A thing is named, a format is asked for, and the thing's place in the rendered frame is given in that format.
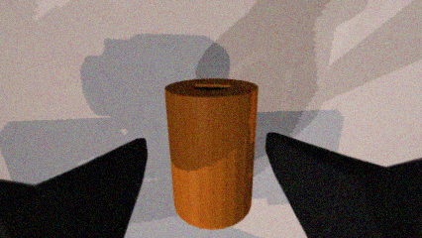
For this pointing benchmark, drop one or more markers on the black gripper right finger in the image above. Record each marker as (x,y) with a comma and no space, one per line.
(335,196)

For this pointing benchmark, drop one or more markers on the orange knob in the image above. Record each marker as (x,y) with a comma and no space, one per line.
(211,126)

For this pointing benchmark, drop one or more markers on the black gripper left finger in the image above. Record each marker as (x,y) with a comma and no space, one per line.
(94,200)

